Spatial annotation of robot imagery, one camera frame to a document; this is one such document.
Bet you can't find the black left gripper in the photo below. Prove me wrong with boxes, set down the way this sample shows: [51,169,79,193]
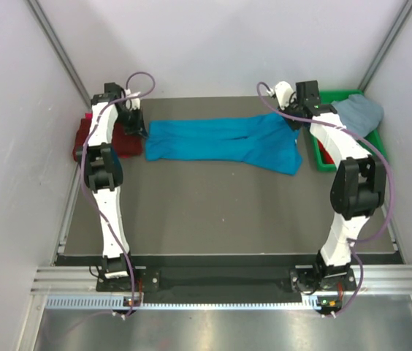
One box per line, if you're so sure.
[115,106,148,139]

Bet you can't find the aluminium front rail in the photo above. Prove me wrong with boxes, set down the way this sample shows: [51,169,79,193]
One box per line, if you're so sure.
[31,265,412,311]

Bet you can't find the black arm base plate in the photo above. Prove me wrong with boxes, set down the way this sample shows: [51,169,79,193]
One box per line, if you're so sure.
[95,265,357,293]

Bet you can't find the blue t shirt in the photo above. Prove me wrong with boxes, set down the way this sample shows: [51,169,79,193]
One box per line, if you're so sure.
[145,113,302,176]

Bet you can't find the green plastic bin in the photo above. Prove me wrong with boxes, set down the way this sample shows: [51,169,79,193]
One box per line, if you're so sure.
[310,90,388,173]

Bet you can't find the grey t shirt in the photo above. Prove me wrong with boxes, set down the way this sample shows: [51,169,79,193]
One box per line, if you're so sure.
[332,94,384,137]

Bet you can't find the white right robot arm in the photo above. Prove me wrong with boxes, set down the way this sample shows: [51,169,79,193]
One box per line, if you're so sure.
[275,80,386,295]

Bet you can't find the red t shirt in bin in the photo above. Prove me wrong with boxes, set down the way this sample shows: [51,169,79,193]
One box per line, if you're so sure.
[318,144,334,165]

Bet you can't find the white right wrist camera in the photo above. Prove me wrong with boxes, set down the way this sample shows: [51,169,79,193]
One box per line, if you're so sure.
[267,81,296,110]

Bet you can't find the right aluminium corner post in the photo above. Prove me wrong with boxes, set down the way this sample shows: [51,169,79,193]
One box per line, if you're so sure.
[357,0,412,92]

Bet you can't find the dark red folded t shirt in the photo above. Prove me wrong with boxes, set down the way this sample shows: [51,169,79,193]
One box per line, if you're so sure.
[72,118,142,162]

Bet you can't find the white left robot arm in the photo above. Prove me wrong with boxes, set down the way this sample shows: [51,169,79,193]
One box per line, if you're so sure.
[76,83,148,293]

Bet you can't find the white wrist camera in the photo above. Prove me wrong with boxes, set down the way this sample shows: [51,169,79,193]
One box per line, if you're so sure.
[267,81,296,110]
[123,88,141,110]

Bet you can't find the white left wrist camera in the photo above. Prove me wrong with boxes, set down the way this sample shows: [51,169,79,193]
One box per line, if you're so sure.
[123,88,141,110]

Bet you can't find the aluminium corner post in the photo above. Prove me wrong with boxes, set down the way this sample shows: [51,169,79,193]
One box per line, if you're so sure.
[24,0,91,108]
[357,0,412,92]

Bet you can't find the left aluminium corner post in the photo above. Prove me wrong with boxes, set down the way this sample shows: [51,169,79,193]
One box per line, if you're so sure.
[24,0,91,108]

